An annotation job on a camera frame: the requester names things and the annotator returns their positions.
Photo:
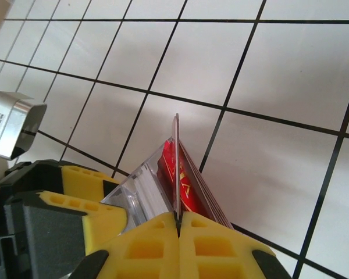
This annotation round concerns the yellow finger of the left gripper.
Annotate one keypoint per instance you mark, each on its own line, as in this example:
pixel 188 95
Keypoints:
pixel 75 232
pixel 81 180

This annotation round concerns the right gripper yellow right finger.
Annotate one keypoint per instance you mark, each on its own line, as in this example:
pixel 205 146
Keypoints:
pixel 215 253

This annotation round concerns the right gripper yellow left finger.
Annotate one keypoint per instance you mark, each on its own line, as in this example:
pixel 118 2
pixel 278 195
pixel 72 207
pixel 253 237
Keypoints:
pixel 145 250

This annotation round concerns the clear acrylic card stand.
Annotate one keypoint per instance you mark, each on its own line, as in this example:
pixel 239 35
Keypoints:
pixel 128 189

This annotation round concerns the red gold-print credit card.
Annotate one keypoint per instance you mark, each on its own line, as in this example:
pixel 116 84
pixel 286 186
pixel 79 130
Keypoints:
pixel 177 162

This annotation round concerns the red credit card stack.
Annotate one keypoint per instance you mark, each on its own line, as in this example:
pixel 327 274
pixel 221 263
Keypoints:
pixel 189 189

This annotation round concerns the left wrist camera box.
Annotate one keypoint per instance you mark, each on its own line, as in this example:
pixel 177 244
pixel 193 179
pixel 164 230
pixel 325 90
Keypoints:
pixel 11 125

